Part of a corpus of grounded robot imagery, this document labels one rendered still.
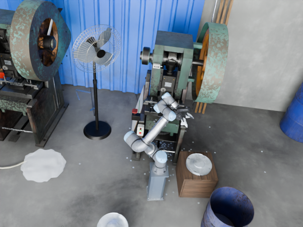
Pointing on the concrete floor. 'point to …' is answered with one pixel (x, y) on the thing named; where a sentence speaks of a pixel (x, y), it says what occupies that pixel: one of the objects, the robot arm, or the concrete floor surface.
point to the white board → (139, 107)
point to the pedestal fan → (97, 134)
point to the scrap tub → (228, 209)
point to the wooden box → (204, 190)
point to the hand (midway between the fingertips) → (191, 122)
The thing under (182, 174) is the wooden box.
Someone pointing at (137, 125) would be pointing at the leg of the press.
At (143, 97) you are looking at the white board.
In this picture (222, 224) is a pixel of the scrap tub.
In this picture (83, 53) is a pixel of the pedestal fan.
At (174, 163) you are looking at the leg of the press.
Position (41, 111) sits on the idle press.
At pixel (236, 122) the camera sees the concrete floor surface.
